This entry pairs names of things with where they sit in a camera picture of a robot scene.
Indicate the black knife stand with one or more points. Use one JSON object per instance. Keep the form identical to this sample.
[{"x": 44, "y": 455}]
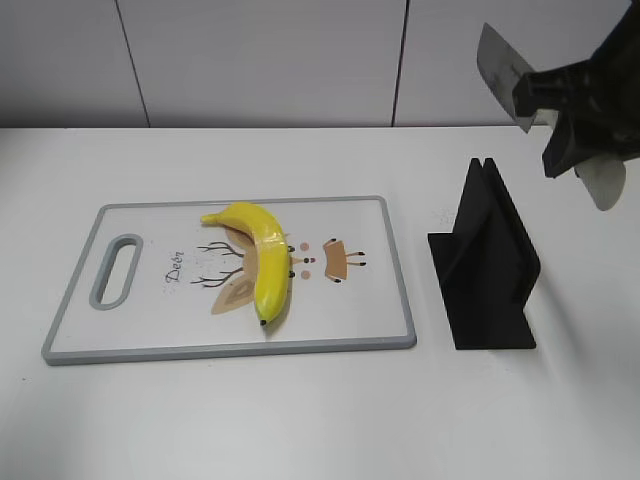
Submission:
[{"x": 486, "y": 266}]

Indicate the white-handled kitchen knife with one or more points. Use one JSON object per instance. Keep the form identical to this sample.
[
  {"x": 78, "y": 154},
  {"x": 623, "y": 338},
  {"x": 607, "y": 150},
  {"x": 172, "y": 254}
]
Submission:
[{"x": 501, "y": 67}]

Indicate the yellow plastic banana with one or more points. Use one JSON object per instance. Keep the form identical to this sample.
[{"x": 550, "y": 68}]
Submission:
[{"x": 273, "y": 260}]

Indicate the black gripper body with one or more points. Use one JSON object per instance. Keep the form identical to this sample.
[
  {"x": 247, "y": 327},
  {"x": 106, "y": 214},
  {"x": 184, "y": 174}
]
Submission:
[{"x": 615, "y": 64}]

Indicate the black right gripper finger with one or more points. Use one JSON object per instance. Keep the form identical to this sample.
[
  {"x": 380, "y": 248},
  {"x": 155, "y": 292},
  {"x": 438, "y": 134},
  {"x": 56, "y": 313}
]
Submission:
[{"x": 574, "y": 141}]

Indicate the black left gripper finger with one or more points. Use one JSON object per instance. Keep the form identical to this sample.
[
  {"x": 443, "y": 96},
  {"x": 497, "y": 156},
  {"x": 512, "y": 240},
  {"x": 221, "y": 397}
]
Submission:
[{"x": 563, "y": 89}]

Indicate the grey-rimmed white cutting board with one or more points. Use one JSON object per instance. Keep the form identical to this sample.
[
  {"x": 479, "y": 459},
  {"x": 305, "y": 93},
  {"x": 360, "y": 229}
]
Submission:
[{"x": 153, "y": 284}]

